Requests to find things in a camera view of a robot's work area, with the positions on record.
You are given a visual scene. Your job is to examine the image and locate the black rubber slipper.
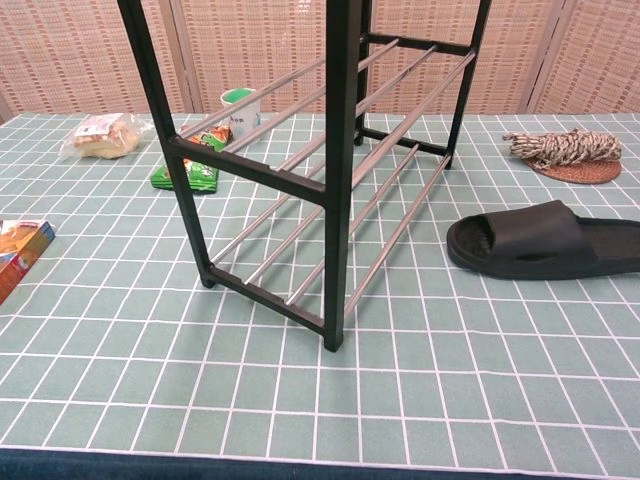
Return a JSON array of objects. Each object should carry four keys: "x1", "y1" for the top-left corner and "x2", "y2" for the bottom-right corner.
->
[{"x1": 445, "y1": 199, "x2": 640, "y2": 281}]

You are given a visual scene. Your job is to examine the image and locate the black metal shoe rack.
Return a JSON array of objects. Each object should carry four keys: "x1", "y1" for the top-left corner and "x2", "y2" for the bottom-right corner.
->
[{"x1": 117, "y1": 0, "x2": 494, "y2": 353}]

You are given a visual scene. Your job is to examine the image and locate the green snack bag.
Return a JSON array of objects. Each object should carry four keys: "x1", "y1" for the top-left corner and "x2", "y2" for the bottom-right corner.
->
[{"x1": 151, "y1": 124, "x2": 234, "y2": 194}]

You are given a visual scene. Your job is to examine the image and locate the white cup green lid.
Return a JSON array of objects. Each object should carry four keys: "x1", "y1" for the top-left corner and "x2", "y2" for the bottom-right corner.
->
[{"x1": 220, "y1": 87, "x2": 264, "y2": 144}]

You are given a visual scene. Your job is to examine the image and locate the green grid tablecloth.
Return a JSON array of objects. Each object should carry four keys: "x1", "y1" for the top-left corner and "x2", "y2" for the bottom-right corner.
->
[{"x1": 0, "y1": 112, "x2": 640, "y2": 464}]

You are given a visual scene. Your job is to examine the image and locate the clear bag of pastries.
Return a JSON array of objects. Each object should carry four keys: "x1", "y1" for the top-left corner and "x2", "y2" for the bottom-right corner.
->
[{"x1": 58, "y1": 112, "x2": 151, "y2": 160}]

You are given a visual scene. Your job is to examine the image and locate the round woven coaster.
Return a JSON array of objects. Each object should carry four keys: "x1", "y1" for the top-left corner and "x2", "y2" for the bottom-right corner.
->
[{"x1": 524, "y1": 157, "x2": 623, "y2": 186}]

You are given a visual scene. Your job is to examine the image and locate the orange carton box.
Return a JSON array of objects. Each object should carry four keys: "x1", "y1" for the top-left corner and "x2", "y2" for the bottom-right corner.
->
[{"x1": 0, "y1": 219, "x2": 57, "y2": 305}]

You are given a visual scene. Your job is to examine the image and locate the bamboo folding screen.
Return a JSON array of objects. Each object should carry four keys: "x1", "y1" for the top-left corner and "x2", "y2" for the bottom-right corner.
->
[{"x1": 0, "y1": 0, "x2": 640, "y2": 124}]

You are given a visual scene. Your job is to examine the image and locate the braided rope bundle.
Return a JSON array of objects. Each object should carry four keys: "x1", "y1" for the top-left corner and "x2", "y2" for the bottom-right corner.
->
[{"x1": 502, "y1": 128, "x2": 624, "y2": 169}]

